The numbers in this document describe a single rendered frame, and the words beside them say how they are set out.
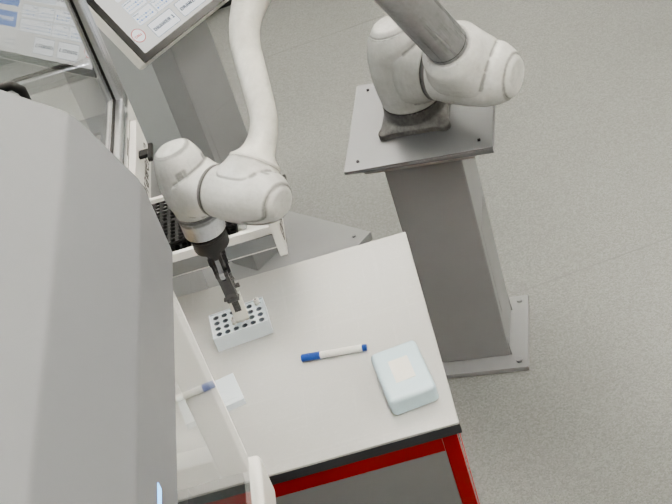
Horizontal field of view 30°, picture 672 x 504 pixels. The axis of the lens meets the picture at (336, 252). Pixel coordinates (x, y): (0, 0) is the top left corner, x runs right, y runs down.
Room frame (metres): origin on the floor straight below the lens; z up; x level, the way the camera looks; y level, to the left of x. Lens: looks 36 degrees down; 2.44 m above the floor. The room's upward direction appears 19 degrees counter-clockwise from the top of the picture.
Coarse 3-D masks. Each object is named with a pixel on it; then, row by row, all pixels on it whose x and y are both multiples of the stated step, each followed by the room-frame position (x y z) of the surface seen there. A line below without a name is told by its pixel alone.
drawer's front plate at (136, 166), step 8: (136, 120) 2.87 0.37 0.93; (136, 128) 2.83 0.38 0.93; (136, 136) 2.79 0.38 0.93; (136, 144) 2.75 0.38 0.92; (144, 144) 2.84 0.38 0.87; (136, 152) 2.72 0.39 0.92; (136, 160) 2.68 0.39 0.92; (144, 160) 2.76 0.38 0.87; (136, 168) 2.65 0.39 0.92; (144, 168) 2.73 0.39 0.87; (136, 176) 2.61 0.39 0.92; (144, 176) 2.69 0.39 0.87
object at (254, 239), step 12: (240, 228) 2.38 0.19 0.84; (252, 228) 2.28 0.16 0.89; (264, 228) 2.27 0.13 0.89; (240, 240) 2.27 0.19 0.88; (252, 240) 2.27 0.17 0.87; (264, 240) 2.27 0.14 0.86; (180, 252) 2.28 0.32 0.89; (192, 252) 2.28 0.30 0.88; (228, 252) 2.27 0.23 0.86; (240, 252) 2.27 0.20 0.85; (252, 252) 2.27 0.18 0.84; (180, 264) 2.28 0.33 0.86; (192, 264) 2.28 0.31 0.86; (204, 264) 2.28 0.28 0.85
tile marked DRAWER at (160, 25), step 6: (168, 12) 3.23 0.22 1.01; (156, 18) 3.21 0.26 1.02; (162, 18) 3.21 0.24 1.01; (168, 18) 3.22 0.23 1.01; (174, 18) 3.22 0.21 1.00; (150, 24) 3.19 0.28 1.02; (156, 24) 3.20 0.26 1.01; (162, 24) 3.20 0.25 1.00; (168, 24) 3.20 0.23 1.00; (174, 24) 3.21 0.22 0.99; (156, 30) 3.18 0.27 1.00; (162, 30) 3.18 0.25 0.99
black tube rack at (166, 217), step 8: (160, 208) 2.47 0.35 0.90; (168, 208) 2.46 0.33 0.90; (160, 216) 2.44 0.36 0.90; (168, 216) 2.43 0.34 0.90; (160, 224) 2.41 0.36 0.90; (168, 224) 2.39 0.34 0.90; (176, 224) 2.38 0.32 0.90; (168, 232) 2.36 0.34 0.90; (176, 232) 2.35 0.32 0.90; (232, 232) 2.32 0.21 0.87; (168, 240) 2.33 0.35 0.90; (176, 240) 2.32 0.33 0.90; (184, 240) 2.32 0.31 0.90; (176, 248) 2.34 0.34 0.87
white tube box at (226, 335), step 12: (252, 300) 2.16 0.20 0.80; (228, 312) 2.15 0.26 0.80; (252, 312) 2.13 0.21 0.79; (264, 312) 2.11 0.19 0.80; (216, 324) 2.13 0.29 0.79; (228, 324) 2.11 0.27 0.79; (240, 324) 2.10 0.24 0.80; (252, 324) 2.09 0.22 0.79; (264, 324) 2.08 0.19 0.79; (216, 336) 2.08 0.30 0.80; (228, 336) 2.07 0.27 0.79; (240, 336) 2.08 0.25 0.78; (252, 336) 2.08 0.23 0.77; (228, 348) 2.07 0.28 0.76
